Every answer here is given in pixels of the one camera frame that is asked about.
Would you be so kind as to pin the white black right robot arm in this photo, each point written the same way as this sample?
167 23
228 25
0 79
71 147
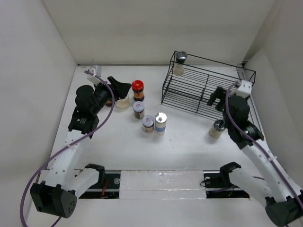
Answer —
277 193

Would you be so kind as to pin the grey-lid dark sauce jar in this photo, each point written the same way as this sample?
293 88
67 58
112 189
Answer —
138 108

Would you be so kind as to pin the black-pump-lid spice jar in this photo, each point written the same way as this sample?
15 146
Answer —
217 128

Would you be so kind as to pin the silver-lid blue-label jar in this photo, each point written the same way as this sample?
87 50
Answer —
160 121

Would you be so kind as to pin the small red-cap brown bottle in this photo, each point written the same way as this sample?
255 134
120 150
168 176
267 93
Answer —
109 103

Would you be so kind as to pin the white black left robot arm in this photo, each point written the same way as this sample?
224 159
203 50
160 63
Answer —
58 193

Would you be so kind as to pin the red-lid brown sauce bottle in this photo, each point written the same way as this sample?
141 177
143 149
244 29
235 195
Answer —
138 90

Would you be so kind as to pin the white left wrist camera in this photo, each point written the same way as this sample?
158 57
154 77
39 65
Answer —
94 71

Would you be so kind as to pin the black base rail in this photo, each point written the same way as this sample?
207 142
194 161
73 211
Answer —
161 185

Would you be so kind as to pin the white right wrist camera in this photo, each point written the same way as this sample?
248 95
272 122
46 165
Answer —
243 88

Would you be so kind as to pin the glass-lid spice jar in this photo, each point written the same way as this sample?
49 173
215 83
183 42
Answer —
179 67

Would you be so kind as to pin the grey-lid reddish sauce jar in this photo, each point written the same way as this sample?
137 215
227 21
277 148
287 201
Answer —
148 124

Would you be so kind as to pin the silver-lid white powder jar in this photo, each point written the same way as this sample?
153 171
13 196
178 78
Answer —
122 103

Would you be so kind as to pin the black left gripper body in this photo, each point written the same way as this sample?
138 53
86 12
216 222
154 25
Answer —
104 94

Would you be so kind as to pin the black wire shelf rack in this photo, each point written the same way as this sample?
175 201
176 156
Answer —
191 91

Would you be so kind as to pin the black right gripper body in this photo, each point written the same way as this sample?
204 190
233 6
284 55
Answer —
223 106

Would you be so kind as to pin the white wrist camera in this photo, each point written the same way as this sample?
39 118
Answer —
94 71
243 88

